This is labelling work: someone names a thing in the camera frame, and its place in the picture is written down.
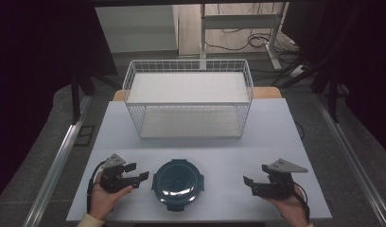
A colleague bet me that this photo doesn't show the black floor bracket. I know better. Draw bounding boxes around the black floor bracket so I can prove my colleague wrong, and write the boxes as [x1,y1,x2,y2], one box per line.
[74,125,97,148]

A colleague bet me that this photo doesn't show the person's left hand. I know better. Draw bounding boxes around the person's left hand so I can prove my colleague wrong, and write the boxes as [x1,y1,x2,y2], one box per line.
[89,171,134,221]

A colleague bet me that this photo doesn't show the black stand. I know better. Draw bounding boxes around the black stand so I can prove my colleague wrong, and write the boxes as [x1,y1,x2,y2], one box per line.
[70,71,121,125]

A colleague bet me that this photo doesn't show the white desk frame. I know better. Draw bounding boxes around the white desk frame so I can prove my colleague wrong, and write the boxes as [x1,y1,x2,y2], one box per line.
[199,2,290,71]

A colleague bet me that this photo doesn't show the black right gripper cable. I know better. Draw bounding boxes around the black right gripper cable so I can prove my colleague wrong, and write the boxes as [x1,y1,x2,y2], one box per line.
[289,181,311,221]

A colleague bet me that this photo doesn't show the round dark blue lidded container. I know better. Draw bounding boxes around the round dark blue lidded container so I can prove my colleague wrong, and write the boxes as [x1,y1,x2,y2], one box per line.
[150,158,205,212]

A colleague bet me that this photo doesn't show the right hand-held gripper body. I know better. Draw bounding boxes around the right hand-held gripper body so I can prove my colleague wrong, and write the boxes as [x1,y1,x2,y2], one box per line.
[251,158,309,201]

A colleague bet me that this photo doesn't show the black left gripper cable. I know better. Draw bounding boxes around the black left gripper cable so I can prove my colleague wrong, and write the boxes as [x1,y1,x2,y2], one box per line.
[86,160,107,214]

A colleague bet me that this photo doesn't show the black floor cables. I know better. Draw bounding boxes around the black floor cables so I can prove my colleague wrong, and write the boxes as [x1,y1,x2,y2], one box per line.
[204,29,298,54]

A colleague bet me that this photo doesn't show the white power strip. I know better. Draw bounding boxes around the white power strip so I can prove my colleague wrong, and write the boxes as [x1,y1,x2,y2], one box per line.
[289,64,308,79]

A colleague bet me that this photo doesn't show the person's right hand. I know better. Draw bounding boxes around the person's right hand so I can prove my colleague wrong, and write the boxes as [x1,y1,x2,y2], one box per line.
[265,183,309,227]

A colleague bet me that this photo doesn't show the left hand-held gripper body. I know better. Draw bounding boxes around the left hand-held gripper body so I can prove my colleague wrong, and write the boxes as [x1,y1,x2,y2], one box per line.
[99,153,142,194]

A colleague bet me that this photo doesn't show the white wire shelf rack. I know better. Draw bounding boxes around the white wire shelf rack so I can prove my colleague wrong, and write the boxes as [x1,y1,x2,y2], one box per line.
[122,59,254,140]

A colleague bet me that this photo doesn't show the thin black cable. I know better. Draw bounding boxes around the thin black cable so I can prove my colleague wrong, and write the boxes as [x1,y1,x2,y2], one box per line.
[293,119,306,142]

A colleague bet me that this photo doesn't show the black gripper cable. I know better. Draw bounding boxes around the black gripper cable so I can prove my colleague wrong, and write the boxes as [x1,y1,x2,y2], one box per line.
[86,160,107,214]
[289,181,311,221]

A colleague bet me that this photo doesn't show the white cabinet panel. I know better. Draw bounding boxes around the white cabinet panel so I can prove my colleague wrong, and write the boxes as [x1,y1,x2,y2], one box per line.
[95,5,180,55]

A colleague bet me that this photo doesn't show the metal rail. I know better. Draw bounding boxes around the metal rail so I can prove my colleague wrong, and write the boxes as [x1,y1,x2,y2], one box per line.
[314,94,386,227]
[22,94,95,227]

